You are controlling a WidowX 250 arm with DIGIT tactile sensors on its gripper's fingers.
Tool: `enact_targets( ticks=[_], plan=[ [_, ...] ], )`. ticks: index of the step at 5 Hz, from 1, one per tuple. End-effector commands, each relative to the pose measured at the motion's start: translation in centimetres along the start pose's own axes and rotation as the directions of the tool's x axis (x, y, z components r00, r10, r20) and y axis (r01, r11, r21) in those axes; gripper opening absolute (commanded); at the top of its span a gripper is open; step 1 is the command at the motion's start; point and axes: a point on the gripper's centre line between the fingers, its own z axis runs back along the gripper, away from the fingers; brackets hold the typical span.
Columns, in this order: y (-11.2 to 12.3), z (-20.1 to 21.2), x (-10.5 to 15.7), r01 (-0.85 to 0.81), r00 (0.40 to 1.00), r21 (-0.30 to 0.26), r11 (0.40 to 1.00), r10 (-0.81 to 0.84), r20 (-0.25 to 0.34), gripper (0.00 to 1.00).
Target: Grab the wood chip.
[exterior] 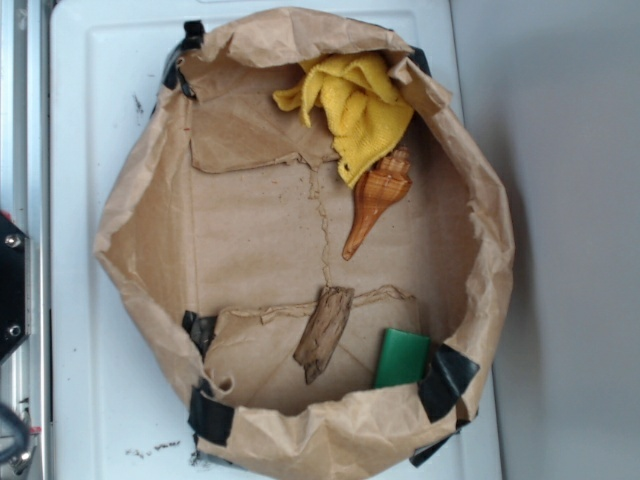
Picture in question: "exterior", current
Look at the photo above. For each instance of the yellow microfiber cloth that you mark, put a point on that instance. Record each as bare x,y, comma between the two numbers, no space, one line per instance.
365,112

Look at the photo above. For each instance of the metal frame rail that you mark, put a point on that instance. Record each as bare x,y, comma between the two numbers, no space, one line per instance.
25,196

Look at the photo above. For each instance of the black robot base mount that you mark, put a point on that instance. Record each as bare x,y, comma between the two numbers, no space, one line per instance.
15,294

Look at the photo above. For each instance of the green rectangular block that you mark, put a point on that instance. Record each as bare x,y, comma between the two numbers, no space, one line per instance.
403,358

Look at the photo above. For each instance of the brown paper lined bin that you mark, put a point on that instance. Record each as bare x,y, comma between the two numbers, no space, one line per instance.
229,217

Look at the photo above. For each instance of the brown wood chip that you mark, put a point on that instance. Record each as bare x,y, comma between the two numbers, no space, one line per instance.
323,331

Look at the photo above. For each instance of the orange conch seashell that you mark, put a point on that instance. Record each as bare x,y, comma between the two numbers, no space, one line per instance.
387,183

